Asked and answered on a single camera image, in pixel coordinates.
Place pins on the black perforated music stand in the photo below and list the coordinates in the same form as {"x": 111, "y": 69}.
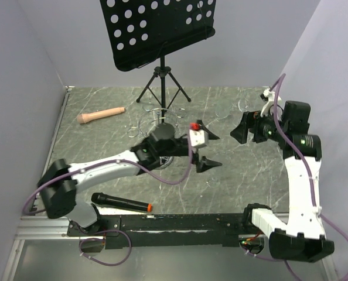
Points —
{"x": 141, "y": 32}

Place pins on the beige microphone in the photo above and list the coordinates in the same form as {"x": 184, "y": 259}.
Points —
{"x": 88, "y": 117}

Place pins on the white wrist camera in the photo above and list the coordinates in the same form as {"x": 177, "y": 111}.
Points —
{"x": 198, "y": 136}
{"x": 268, "y": 97}

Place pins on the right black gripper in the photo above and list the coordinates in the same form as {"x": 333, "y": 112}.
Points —
{"x": 240, "y": 133}

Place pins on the black microphone orange end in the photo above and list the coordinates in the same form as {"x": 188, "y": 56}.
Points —
{"x": 105, "y": 200}

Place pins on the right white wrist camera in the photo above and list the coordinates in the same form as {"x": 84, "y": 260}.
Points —
{"x": 268, "y": 97}

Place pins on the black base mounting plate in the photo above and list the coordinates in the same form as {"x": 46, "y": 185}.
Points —
{"x": 143, "y": 230}

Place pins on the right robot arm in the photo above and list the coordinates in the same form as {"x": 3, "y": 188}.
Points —
{"x": 302, "y": 238}

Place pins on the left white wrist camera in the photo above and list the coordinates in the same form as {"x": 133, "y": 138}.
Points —
{"x": 198, "y": 136}

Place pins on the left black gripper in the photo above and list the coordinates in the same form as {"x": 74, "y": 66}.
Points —
{"x": 203, "y": 164}

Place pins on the chrome wine glass rack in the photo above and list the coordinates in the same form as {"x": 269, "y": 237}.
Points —
{"x": 153, "y": 116}

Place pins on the aluminium frame rail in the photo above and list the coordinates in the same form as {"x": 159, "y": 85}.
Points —
{"x": 37, "y": 228}

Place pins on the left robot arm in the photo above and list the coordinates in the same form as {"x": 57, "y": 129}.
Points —
{"x": 61, "y": 183}

